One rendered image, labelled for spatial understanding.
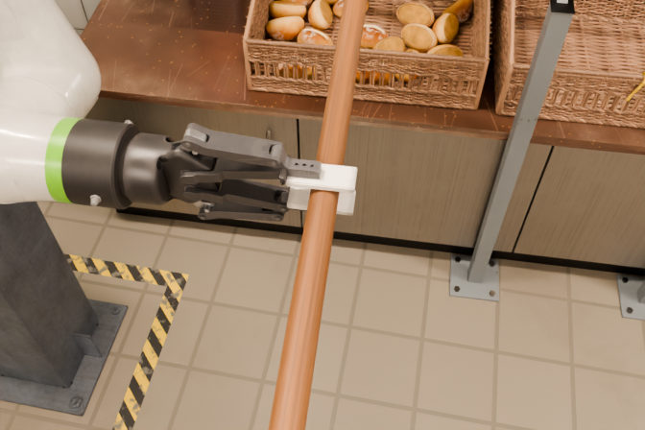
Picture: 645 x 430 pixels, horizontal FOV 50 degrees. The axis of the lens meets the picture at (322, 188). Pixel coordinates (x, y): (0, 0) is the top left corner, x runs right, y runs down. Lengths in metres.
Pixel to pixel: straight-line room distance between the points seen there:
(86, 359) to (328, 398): 0.65
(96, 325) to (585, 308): 1.37
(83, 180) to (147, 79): 1.05
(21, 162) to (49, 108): 0.08
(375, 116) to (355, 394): 0.72
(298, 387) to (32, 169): 0.35
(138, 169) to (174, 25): 1.22
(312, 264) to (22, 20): 0.41
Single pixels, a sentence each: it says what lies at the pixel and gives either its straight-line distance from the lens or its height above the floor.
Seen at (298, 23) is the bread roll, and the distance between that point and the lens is 1.78.
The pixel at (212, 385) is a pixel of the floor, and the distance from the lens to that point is 1.89.
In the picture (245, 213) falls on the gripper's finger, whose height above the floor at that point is 1.12.
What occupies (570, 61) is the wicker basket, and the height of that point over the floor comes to 0.59.
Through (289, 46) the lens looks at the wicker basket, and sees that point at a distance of 1.57.
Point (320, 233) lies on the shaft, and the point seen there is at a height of 1.18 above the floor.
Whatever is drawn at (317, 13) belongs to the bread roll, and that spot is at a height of 0.65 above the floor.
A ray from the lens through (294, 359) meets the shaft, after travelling 0.60.
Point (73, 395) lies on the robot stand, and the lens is 1.96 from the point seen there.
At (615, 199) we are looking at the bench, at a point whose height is 0.38.
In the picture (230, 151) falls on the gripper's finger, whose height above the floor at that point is 1.22.
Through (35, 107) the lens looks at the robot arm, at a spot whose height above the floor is 1.21.
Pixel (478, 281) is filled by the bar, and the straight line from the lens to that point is 2.05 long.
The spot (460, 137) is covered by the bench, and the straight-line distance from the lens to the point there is 1.66.
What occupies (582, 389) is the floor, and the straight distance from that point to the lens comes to 1.99.
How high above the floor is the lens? 1.72
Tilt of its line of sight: 51 degrees down
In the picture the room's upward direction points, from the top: straight up
